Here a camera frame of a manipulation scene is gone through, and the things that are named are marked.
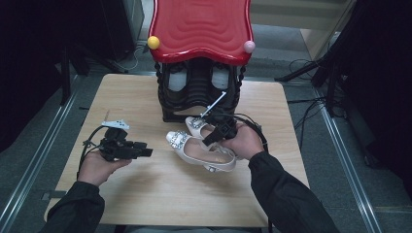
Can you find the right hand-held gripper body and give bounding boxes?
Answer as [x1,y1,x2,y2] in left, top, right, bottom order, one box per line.
[199,90,239,139]

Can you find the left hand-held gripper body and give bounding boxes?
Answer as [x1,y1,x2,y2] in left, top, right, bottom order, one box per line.
[98,119,137,162]

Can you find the white slingback heel shoe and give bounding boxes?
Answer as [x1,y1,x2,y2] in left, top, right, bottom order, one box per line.
[165,130,238,174]
[185,116,242,161]

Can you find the black leather shoe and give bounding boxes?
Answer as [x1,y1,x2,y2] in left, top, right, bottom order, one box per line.
[209,62,233,92]
[165,62,189,94]

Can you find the red and black shoe rack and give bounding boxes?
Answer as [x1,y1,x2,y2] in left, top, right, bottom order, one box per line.
[147,0,257,124]

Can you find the person's left hand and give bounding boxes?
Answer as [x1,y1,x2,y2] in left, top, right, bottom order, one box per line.
[77,150,132,187]

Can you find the person's right hand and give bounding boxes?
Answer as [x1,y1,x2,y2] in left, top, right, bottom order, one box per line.
[220,122,265,161]

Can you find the pink ball knob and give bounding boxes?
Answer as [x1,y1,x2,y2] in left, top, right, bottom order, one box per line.
[243,40,257,54]

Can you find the black metal stand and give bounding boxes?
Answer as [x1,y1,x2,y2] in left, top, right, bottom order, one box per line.
[59,42,128,106]

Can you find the black tripod stand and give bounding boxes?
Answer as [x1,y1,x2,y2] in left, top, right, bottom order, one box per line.
[274,48,344,117]

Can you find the yellow ball knob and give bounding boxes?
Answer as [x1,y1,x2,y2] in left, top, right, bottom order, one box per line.
[147,36,161,50]

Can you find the left hand-held gripper cable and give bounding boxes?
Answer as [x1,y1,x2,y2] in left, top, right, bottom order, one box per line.
[77,125,109,179]

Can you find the hand-held gripper cable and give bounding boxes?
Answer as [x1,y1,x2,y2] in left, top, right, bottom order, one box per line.
[226,113,273,233]
[77,125,109,179]

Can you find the right hand-held gripper cable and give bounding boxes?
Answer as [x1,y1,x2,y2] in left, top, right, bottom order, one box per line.
[226,113,273,233]

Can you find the metal floor rail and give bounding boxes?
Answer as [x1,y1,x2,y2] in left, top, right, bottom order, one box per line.
[313,86,384,233]
[0,76,82,225]

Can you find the grey table bracket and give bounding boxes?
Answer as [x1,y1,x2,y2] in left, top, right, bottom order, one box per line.
[41,189,67,202]

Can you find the black floor cables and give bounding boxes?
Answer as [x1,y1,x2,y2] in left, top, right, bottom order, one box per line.
[287,57,326,151]

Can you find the white floor cable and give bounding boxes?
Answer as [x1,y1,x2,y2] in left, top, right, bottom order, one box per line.
[113,45,149,73]

